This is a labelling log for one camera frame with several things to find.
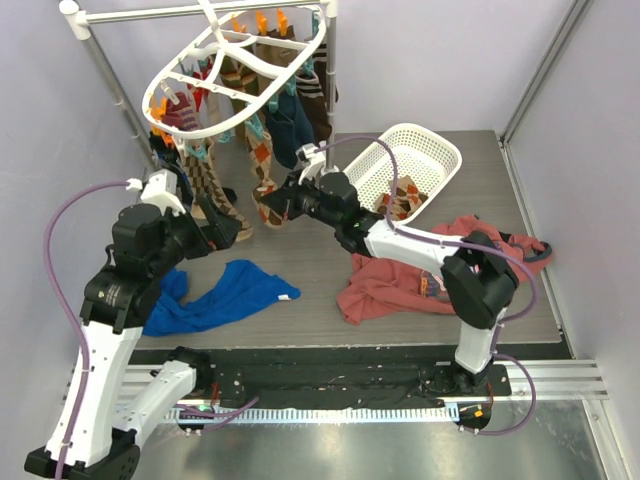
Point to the brown argyle sock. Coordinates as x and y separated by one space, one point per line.
198 162

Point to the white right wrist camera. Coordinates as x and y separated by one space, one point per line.
313 160

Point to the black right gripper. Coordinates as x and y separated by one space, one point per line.
291 198

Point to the orange argyle sock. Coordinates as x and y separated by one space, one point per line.
407 201
260 151

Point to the blue cloth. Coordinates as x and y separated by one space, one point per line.
243 290

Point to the maroon purple striped sock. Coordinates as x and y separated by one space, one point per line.
183 114

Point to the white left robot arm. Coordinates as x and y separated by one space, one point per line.
93 440

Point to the white metal drying rack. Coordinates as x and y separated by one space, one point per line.
327 75

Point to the white clip sock hanger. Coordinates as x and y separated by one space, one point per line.
213 108

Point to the red t-shirt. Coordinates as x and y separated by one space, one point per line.
379 287

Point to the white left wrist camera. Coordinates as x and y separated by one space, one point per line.
160 191

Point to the navy blue sock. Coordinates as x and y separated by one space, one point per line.
289 128

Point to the white perforated plastic basket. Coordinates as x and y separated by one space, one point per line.
428 158

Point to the black blue sport sock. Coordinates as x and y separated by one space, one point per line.
168 158

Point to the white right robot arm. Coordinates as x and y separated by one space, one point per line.
477 277

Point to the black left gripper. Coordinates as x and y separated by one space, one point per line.
222 231

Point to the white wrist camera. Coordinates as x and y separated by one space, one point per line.
160 191
313 160

